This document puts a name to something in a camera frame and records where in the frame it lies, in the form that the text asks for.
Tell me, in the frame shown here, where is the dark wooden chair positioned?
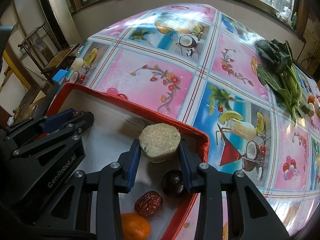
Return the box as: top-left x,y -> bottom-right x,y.
18,22 -> 80,83

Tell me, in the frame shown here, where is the blue sponge block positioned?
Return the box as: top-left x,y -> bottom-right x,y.
52,69 -> 68,83

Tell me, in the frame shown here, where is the dark purple plum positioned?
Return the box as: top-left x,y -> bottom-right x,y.
161,170 -> 188,198

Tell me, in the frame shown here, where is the red rimmed white tray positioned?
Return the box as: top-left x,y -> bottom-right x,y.
47,83 -> 209,239

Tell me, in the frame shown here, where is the colourful fruit print tablecloth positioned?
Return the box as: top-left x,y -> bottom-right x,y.
66,3 -> 319,235

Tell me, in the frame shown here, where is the white plastic bag on sill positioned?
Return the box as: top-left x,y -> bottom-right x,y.
276,6 -> 292,26

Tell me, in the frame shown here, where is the large sugarcane chunk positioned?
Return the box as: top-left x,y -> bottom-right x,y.
139,123 -> 181,164

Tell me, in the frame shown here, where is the green leafy vegetable bunch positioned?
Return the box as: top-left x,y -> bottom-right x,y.
255,39 -> 314,122

